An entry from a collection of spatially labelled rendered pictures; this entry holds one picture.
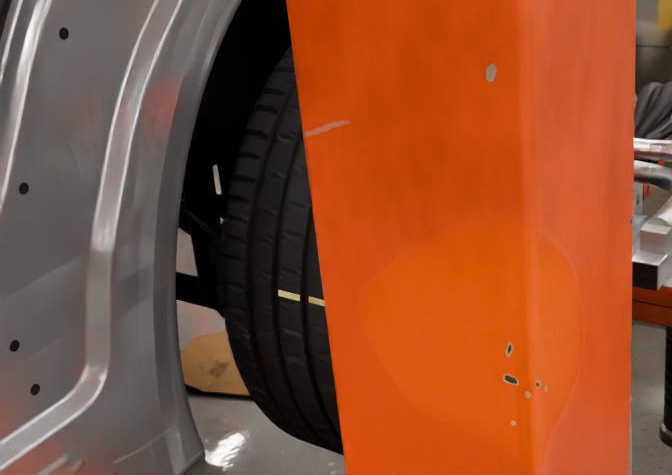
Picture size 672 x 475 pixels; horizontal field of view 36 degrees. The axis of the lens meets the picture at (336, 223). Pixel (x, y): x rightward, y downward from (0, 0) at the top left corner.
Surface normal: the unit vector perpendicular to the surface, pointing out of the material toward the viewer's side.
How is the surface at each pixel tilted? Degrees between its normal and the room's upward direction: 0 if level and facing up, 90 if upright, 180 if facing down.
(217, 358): 12
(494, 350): 90
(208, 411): 0
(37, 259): 90
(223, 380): 1
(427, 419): 90
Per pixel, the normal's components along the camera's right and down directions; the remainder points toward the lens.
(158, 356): 0.81, 0.16
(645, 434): -0.11, -0.91
